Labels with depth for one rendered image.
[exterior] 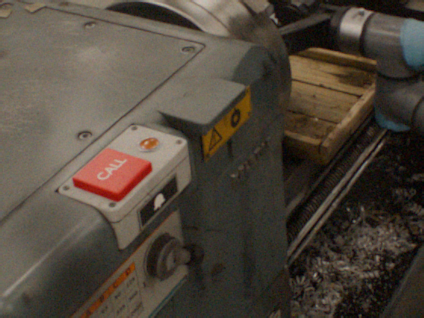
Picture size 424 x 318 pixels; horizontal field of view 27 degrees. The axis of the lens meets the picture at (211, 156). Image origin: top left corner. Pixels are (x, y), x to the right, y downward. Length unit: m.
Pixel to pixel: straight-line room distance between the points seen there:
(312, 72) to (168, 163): 0.87
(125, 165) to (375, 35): 0.64
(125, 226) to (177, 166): 0.10
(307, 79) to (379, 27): 0.33
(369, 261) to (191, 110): 0.85
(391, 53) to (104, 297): 0.67
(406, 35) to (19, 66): 0.61
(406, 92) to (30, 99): 0.65
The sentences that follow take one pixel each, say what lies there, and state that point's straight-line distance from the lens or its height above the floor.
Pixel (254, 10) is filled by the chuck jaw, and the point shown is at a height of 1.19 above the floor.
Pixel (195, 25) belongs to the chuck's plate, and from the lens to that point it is 1.25.
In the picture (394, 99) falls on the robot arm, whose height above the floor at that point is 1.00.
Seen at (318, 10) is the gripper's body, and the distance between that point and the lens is 1.53.
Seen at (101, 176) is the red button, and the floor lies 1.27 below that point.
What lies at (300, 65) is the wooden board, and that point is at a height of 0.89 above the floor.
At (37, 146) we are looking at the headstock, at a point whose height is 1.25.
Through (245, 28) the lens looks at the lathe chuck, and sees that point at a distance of 1.29.
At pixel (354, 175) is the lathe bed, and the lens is 1.75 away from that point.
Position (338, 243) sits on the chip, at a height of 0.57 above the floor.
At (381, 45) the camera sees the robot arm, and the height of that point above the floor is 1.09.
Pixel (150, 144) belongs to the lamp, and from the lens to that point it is 0.94.
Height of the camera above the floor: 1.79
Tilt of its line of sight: 36 degrees down
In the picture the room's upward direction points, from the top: 6 degrees counter-clockwise
